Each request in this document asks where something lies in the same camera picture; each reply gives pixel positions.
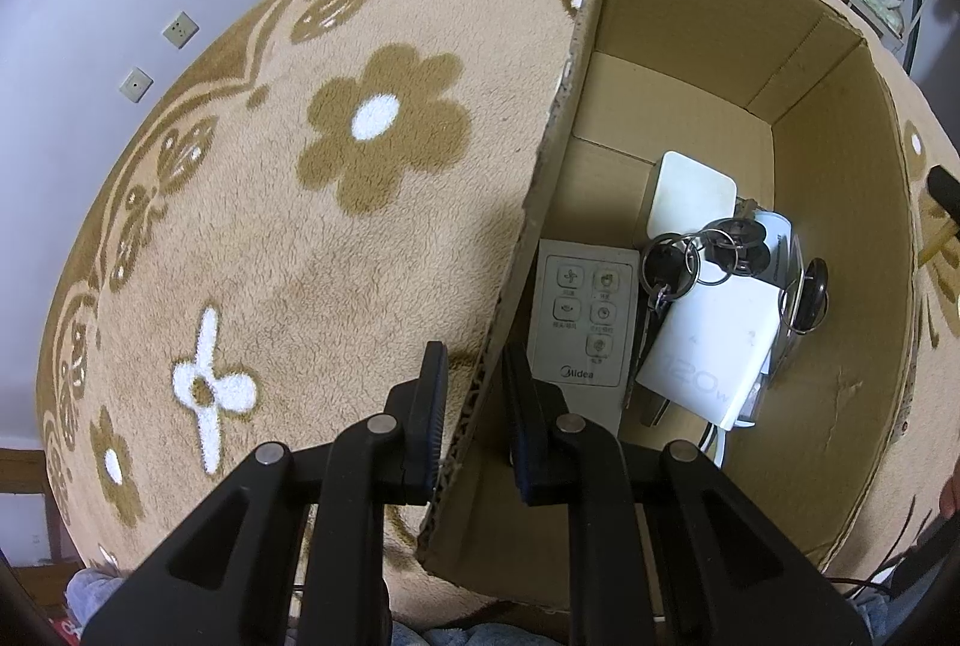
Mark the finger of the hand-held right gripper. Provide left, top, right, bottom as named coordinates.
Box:
left=928, top=166, right=960, bottom=208

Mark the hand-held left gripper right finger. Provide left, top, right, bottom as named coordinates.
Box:
left=502, top=344, right=875, bottom=646

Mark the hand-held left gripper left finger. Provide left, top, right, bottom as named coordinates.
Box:
left=79, top=340, right=449, bottom=646

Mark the cardboard box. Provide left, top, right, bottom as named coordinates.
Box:
left=415, top=0, right=920, bottom=609

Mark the white remote control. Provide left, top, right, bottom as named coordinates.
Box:
left=525, top=239, right=642, bottom=408

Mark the black key fob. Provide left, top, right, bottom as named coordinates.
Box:
left=778, top=257, right=830, bottom=336

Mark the beige floral blanket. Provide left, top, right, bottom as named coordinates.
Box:
left=34, top=0, right=960, bottom=646

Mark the white power charger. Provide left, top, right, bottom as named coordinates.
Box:
left=636, top=275, right=788, bottom=428

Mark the bunch of keys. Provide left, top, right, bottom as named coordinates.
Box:
left=639, top=215, right=773, bottom=336

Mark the white rounded square box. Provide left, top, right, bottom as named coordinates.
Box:
left=643, top=149, right=740, bottom=242

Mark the black cable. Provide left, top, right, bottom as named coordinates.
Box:
left=825, top=562, right=905, bottom=596

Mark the brown wooden frame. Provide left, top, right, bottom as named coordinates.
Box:
left=0, top=447, right=70, bottom=566

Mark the white wall socket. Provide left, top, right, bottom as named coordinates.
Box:
left=163, top=10, right=200, bottom=47
left=120, top=67, right=155, bottom=103

